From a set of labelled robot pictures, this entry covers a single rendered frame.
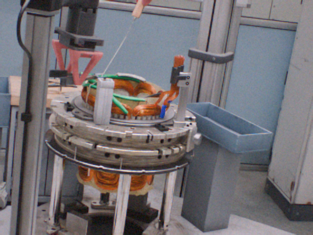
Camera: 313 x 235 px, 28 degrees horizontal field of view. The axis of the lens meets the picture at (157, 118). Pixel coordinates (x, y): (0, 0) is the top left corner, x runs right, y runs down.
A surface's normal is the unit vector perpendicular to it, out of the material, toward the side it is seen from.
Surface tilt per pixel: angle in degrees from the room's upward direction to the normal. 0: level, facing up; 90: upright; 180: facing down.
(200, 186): 90
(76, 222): 90
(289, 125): 90
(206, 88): 90
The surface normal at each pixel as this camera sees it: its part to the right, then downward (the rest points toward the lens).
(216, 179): 0.54, 0.31
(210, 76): -0.43, 0.20
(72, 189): 0.24, 0.31
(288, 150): -0.98, 0.00
